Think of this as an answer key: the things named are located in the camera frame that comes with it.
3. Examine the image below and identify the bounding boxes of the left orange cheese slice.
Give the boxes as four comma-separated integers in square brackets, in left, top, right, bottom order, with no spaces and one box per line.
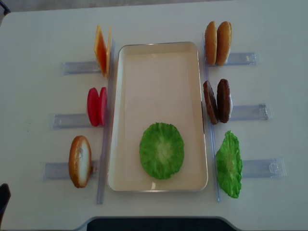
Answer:
[94,25,107,76]

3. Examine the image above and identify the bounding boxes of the bun slice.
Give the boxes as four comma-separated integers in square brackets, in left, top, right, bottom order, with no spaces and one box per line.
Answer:
[216,21,232,65]
[205,21,217,65]

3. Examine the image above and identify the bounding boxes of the left bun slice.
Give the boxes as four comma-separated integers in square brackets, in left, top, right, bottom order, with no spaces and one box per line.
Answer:
[205,21,217,65]

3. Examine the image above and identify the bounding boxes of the clear patty holder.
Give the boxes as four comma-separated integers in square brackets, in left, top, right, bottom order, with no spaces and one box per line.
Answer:
[229,104,269,121]

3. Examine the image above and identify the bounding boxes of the brown meat patty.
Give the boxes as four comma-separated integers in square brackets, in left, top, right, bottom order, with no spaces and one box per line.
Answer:
[203,80,218,125]
[217,79,231,123]

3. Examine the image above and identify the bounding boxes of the black object left edge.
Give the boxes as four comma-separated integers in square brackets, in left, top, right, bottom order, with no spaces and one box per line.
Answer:
[0,183,11,225]

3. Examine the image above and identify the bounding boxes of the clear bread holder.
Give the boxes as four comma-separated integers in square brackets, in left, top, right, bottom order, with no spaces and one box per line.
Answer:
[41,161,99,180]

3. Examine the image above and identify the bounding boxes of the green lettuce leaf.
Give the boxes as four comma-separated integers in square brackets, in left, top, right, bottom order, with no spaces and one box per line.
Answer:
[139,123,185,180]
[216,130,243,198]

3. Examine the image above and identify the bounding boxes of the clear lettuce holder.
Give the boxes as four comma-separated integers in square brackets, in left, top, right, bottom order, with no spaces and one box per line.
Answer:
[243,158,286,178]

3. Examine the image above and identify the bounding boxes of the right brown meat patty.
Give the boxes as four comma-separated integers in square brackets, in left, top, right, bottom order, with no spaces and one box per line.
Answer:
[217,79,231,123]

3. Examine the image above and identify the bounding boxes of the left brown meat patty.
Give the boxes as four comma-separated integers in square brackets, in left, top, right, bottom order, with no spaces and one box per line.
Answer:
[203,80,218,125]

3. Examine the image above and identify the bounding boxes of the upright bread slice left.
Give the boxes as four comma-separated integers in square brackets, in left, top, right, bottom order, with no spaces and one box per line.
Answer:
[69,135,91,188]

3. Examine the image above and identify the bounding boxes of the dark base bottom edge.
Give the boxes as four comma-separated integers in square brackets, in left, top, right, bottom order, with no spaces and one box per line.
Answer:
[87,218,235,231]

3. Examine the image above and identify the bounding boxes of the right bun slice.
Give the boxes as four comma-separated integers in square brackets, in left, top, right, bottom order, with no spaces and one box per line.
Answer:
[216,21,232,65]

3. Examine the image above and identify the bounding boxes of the long clear rail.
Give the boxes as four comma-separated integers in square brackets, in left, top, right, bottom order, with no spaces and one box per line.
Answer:
[202,32,220,202]
[96,39,115,205]

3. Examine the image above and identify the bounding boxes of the clear bun holder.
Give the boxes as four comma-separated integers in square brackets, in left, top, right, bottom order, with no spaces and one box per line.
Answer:
[225,52,262,65]

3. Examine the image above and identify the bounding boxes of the white rectangular tray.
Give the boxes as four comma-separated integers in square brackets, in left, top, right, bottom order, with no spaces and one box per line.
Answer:
[107,42,208,192]

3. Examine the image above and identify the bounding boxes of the dark object top left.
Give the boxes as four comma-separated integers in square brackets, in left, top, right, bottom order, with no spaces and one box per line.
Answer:
[0,0,11,15]

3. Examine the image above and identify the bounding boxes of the clear tomato holder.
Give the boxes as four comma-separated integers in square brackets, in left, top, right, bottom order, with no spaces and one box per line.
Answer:
[51,114,92,129]

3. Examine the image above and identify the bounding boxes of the left long clear rail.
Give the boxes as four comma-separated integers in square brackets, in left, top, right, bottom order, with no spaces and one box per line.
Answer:
[96,39,115,205]

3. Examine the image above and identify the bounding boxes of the clear cheese holder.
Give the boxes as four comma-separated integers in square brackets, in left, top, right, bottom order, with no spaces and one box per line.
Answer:
[63,61,101,75]

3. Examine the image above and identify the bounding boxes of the right long clear rail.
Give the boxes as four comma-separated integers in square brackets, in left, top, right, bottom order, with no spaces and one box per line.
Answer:
[202,32,220,202]

